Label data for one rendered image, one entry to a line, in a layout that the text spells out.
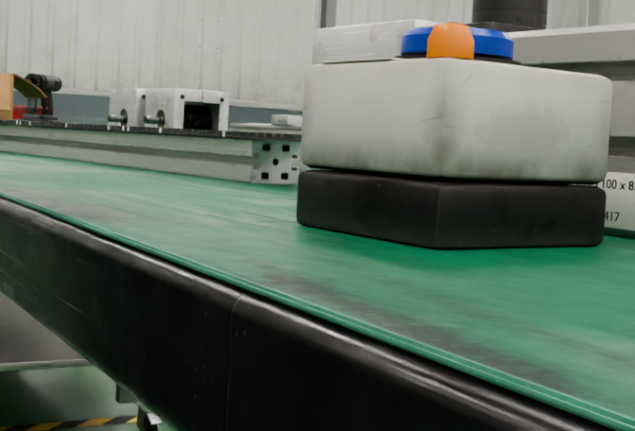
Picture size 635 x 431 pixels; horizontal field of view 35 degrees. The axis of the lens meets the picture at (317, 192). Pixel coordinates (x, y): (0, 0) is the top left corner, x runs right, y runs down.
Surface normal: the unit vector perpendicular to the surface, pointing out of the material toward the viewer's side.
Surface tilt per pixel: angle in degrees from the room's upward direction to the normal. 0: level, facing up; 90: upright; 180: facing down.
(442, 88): 90
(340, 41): 90
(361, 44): 90
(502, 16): 90
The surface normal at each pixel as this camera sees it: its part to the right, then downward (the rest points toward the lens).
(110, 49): 0.47, 0.07
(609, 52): -0.82, -0.01
